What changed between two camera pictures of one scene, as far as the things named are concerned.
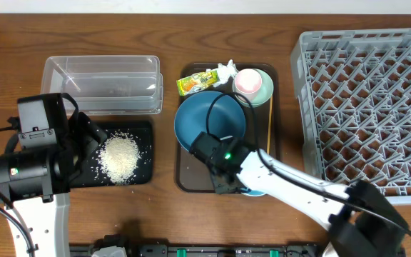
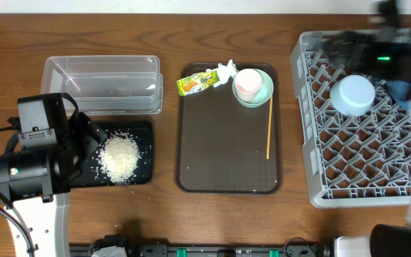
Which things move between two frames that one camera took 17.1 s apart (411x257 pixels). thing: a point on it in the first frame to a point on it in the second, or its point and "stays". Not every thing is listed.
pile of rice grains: [118, 157] stays
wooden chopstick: [270, 125] stays
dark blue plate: [190, 119] to [399, 91]
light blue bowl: [254, 193] to [352, 96]
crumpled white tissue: [224, 72] stays
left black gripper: [87, 143] stays
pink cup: [247, 82] stays
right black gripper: [222, 183] to [340, 40]
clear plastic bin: [106, 85] stays
